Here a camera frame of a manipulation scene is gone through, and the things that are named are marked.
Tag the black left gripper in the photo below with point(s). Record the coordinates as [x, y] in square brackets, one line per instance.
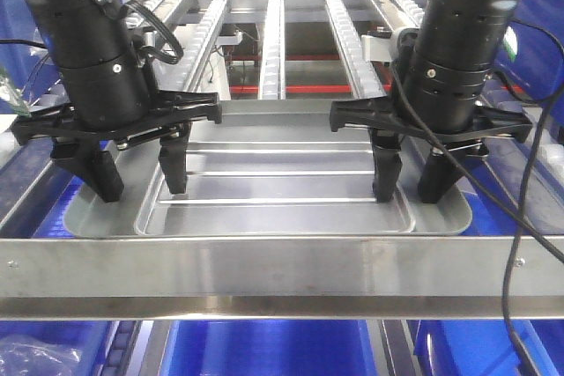
[76, 148]

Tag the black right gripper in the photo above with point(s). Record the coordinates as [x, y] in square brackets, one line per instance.
[453, 129]

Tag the small silver metal tray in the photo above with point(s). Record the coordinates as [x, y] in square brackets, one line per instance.
[274, 189]

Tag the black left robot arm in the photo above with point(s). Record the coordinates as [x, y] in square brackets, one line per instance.
[151, 40]

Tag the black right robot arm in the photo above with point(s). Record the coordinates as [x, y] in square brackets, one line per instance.
[440, 71]

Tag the large grey metal tray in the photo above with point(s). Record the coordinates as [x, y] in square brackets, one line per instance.
[257, 121]

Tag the right inner roller track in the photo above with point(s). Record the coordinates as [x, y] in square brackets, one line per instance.
[360, 73]

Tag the left inner roller track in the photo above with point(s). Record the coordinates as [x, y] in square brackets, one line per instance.
[187, 73]

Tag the steel front crossbar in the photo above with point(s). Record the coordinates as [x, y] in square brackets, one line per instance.
[383, 277]

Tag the blue bin upper left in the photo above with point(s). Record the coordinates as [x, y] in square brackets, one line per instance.
[22, 10]

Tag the blue bin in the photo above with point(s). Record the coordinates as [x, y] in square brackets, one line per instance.
[22, 10]
[274, 347]
[472, 347]
[537, 66]
[93, 337]

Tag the centre roller track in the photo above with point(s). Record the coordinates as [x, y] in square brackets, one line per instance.
[272, 80]

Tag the blue bin upper right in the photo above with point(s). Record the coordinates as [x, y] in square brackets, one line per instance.
[537, 66]

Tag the blue bin lower right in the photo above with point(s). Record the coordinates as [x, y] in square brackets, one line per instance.
[472, 347]

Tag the blue bin lower left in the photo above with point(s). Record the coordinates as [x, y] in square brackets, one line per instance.
[93, 337]

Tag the blue bin lower centre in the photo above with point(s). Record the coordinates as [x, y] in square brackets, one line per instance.
[274, 347]

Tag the clear plastic bag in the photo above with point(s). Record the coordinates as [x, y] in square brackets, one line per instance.
[26, 355]

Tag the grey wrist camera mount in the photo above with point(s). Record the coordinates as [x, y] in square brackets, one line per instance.
[385, 47]

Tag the left steel divider rail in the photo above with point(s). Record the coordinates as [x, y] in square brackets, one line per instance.
[30, 185]

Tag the red floor frame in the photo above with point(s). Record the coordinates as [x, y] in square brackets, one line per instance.
[313, 66]

